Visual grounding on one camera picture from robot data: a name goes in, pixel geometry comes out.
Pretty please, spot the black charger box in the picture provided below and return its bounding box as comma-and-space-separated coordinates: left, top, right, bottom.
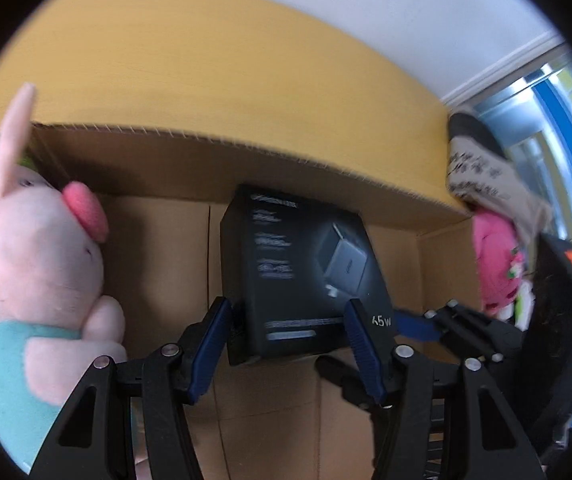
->
220, 184, 395, 366

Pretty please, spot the pink rabbit plush toy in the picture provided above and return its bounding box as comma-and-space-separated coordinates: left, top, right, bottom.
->
472, 209, 534, 332

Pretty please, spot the beige printed cloth bag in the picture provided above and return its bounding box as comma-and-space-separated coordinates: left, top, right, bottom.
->
446, 110, 552, 258

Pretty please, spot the brown cardboard tray box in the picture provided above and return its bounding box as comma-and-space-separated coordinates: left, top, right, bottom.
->
27, 124, 479, 479

